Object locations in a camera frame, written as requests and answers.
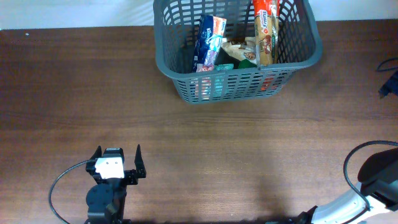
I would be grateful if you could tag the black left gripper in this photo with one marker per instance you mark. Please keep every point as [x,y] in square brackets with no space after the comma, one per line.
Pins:
[130,177]

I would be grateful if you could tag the teal wet wipes packet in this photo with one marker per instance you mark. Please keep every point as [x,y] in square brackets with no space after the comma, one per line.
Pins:
[219,79]

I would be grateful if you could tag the orange spaghetti packet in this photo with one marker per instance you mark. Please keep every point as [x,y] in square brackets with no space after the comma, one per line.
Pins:
[266,29]

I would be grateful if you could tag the green lid jar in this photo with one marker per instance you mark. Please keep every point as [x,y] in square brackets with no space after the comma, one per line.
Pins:
[246,64]

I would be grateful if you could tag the grey plastic basket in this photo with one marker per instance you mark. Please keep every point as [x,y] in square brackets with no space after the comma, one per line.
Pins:
[176,25]

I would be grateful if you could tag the colourful Kleenex tissue pack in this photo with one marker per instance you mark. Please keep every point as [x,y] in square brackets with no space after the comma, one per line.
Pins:
[207,47]

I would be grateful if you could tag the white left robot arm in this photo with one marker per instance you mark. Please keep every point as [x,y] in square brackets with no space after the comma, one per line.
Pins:
[106,199]

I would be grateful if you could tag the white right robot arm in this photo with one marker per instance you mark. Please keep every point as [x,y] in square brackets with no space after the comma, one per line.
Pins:
[375,193]

